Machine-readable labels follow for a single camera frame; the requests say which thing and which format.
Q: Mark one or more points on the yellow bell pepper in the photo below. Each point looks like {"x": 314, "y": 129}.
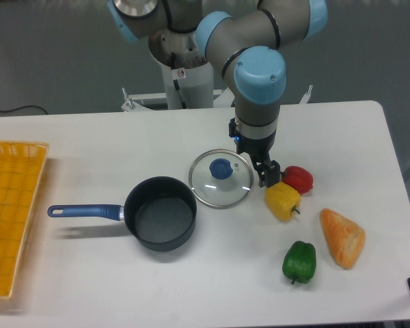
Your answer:
{"x": 283, "y": 200}

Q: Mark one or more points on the glass pot lid blue knob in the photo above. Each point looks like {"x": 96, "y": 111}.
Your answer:
{"x": 220, "y": 179}

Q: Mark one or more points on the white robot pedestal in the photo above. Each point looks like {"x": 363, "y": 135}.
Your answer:
{"x": 188, "y": 60}

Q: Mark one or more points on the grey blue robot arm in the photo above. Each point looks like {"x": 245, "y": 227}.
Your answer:
{"x": 259, "y": 78}

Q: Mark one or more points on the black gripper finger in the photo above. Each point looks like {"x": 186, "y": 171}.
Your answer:
{"x": 269, "y": 173}

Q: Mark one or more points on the red bell pepper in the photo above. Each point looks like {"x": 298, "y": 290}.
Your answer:
{"x": 298, "y": 178}

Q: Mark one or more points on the triangle bread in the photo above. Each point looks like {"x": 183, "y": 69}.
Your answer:
{"x": 345, "y": 238}

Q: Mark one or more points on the green bell pepper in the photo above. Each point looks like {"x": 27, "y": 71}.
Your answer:
{"x": 300, "y": 262}

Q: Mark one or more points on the dark saucepan blue handle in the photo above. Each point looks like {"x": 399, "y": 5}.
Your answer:
{"x": 159, "y": 212}

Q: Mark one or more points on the yellow woven basket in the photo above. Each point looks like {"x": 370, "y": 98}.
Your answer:
{"x": 21, "y": 169}

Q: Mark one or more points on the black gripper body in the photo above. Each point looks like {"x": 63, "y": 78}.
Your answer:
{"x": 256, "y": 141}

